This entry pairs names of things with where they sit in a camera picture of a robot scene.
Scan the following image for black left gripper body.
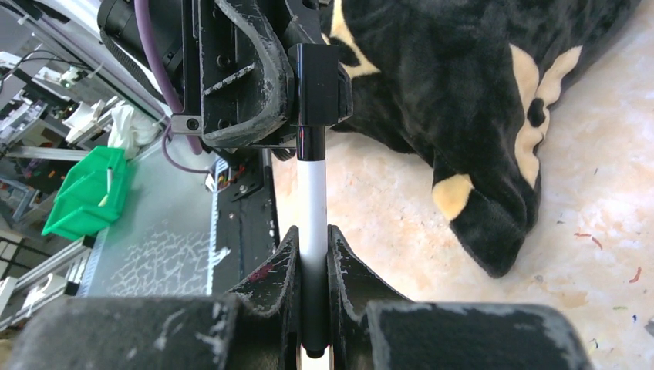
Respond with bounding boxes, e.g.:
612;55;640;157
96;1;204;136

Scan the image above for green plastic bin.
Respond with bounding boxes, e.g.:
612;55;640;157
42;146;132;241

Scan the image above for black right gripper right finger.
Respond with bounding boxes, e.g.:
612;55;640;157
327;226;592;369

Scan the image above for black floral plush blanket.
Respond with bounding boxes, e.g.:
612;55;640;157
319;1;639;278

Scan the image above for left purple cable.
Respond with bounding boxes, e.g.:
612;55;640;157
133;0;218;176

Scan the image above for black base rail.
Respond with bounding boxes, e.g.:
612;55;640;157
206;150;280;296

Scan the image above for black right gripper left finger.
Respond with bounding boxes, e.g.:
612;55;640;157
6;227;300;369

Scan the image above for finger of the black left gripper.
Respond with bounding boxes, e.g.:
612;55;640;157
278;1;353;126
199;1;295;149

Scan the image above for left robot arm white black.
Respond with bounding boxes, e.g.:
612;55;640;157
2;1;353;152

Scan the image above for thin white black-tip pen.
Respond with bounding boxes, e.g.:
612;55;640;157
297;126;329;358

